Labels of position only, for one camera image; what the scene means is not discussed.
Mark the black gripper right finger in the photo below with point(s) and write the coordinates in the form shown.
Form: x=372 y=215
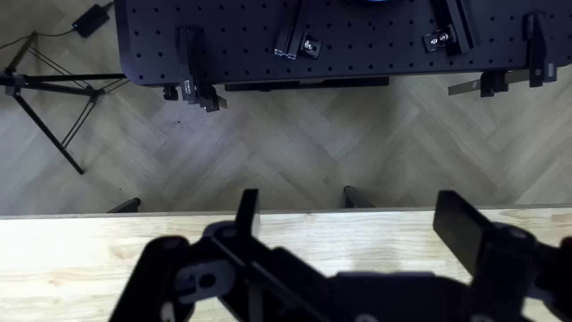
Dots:
x=462 y=229

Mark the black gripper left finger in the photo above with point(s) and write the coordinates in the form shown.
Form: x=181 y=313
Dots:
x=247 y=211

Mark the black bench clamp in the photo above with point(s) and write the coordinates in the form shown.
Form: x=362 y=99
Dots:
x=537 y=47
x=192 y=59

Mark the black perforated breadboard table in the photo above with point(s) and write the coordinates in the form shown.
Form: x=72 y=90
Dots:
x=358 y=36

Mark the black power adapter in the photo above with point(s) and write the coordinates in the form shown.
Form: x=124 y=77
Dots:
x=92 y=20

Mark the silver flat bracket black block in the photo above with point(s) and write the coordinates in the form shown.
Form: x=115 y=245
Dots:
x=494 y=82

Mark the black post holder silver knob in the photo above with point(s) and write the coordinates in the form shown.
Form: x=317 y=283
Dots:
x=440 y=39
x=310 y=47

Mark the black mounting rail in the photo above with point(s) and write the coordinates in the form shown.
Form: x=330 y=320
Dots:
x=288 y=29
x=460 y=23

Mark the black camera tripod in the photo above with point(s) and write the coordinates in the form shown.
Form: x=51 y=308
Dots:
x=15 y=82

